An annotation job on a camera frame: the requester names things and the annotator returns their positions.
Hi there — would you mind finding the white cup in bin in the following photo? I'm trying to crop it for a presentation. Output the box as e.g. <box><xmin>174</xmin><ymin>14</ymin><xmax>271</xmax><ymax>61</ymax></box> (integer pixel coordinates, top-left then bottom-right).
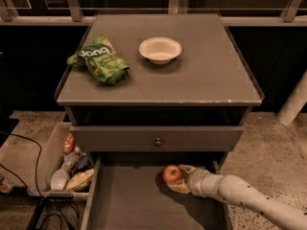
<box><xmin>50</xmin><ymin>169</ymin><xmax>70</xmax><ymax>190</ymax></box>

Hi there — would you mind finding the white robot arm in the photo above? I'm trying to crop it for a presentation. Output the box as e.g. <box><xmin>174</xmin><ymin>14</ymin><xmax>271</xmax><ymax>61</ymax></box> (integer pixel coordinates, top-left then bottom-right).
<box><xmin>162</xmin><ymin>165</ymin><xmax>307</xmax><ymax>230</ymax></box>

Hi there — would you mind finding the grey drawer cabinet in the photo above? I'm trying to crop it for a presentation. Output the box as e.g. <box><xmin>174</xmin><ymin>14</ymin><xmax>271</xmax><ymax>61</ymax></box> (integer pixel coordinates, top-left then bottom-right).
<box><xmin>54</xmin><ymin>12</ymin><xmax>266</xmax><ymax>160</ymax></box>

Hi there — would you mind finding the red apple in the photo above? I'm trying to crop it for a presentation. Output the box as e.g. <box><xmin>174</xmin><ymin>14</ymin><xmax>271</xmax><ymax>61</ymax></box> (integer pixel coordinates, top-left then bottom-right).
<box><xmin>162</xmin><ymin>165</ymin><xmax>182</xmax><ymax>183</ymax></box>

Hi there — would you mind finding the yellow snack bag in bin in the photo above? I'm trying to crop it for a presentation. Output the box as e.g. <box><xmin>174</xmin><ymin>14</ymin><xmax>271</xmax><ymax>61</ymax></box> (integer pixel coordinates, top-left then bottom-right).
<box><xmin>66</xmin><ymin>169</ymin><xmax>94</xmax><ymax>192</ymax></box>

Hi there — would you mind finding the red snack packet in bin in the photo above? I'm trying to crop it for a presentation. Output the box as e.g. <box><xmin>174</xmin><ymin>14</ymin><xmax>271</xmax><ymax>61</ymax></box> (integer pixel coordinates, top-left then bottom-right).
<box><xmin>63</xmin><ymin>133</ymin><xmax>75</xmax><ymax>154</ymax></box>

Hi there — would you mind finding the green chip bag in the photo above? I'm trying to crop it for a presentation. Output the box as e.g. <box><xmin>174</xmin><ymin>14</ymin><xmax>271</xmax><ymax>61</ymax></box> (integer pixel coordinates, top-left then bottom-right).
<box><xmin>66</xmin><ymin>34</ymin><xmax>130</xmax><ymax>85</ymax></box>

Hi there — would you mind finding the white cylindrical post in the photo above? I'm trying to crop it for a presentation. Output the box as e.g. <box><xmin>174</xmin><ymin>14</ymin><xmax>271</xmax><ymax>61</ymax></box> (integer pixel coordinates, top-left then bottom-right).
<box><xmin>277</xmin><ymin>71</ymin><xmax>307</xmax><ymax>126</ymax></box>

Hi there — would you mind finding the white paper bowl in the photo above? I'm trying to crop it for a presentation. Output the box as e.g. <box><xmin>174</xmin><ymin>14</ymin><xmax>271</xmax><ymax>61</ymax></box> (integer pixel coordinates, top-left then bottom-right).
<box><xmin>139</xmin><ymin>37</ymin><xmax>182</xmax><ymax>65</ymax></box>

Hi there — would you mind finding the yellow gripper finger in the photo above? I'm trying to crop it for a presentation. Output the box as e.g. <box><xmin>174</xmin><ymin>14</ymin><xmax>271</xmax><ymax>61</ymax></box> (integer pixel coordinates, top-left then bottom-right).
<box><xmin>167</xmin><ymin>179</ymin><xmax>191</xmax><ymax>195</ymax></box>
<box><xmin>178</xmin><ymin>164</ymin><xmax>196</xmax><ymax>174</ymax></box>

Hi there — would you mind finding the clear plastic storage bin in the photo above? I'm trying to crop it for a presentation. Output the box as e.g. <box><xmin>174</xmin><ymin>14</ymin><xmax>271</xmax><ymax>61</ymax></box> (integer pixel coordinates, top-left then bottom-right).
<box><xmin>27</xmin><ymin>122</ymin><xmax>89</xmax><ymax>200</ymax></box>

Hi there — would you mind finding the black cable on floor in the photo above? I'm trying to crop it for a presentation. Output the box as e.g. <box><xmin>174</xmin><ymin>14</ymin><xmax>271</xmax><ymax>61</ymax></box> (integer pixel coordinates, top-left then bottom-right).
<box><xmin>0</xmin><ymin>131</ymin><xmax>81</xmax><ymax>230</ymax></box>

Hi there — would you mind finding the open middle drawer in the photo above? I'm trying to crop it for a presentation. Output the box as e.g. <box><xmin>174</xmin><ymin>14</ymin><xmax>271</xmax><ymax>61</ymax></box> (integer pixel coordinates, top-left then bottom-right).
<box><xmin>81</xmin><ymin>152</ymin><xmax>232</xmax><ymax>230</ymax></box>

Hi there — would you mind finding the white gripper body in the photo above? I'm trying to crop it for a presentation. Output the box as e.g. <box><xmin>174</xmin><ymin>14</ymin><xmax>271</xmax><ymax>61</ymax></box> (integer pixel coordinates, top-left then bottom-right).
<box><xmin>187</xmin><ymin>168</ymin><xmax>211</xmax><ymax>197</ymax></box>

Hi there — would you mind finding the metal window railing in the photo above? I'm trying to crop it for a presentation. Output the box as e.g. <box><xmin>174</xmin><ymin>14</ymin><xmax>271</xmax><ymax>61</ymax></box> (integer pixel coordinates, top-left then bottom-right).
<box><xmin>0</xmin><ymin>0</ymin><xmax>307</xmax><ymax>26</ymax></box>

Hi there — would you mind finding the closed top drawer with knob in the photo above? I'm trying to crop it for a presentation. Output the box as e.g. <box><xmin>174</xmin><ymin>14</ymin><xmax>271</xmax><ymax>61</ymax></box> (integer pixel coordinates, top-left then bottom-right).
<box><xmin>71</xmin><ymin>126</ymin><xmax>244</xmax><ymax>152</ymax></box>

